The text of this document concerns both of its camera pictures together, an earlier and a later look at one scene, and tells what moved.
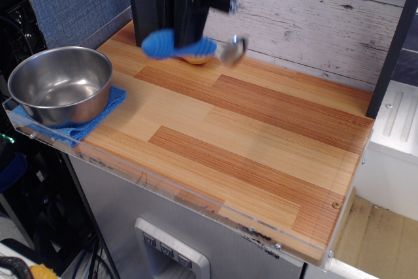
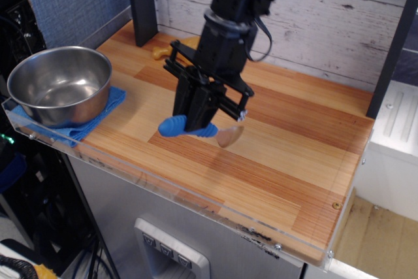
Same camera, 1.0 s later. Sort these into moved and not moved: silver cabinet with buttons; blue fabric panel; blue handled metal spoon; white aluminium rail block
Moved: blue handled metal spoon
Not moved: blue fabric panel; silver cabinet with buttons; white aluminium rail block
